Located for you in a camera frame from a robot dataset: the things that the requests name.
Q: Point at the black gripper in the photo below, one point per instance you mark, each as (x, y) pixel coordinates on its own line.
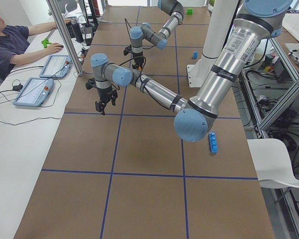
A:
(138, 59)
(104, 93)

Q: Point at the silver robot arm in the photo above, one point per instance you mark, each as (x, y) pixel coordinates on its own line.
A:
(256, 20)
(138, 34)

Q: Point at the upper teach pendant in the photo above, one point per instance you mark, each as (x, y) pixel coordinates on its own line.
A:
(56, 66)

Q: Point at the teach pendant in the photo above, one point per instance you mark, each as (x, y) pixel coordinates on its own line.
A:
(56, 66)
(34, 92)

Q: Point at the black water bottle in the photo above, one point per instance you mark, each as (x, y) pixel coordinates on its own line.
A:
(77, 30)

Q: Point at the green double block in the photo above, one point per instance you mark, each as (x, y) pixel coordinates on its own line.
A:
(189, 11)

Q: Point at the lower teach pendant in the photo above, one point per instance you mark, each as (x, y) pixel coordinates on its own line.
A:
(34, 92)

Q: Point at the green clamp tool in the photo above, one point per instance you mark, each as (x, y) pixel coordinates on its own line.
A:
(45, 42)

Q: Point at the long blue block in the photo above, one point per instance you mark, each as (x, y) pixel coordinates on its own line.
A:
(213, 142)

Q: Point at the seated person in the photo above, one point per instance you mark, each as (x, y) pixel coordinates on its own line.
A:
(14, 43)

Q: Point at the white chair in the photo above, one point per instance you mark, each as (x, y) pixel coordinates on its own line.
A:
(272, 164)

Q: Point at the blue block near pedestal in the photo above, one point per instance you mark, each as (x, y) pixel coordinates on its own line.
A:
(195, 55)

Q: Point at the aluminium frame post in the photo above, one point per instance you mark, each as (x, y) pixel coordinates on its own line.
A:
(61, 26)

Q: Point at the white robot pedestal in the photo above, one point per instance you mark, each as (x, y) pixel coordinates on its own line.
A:
(223, 13)

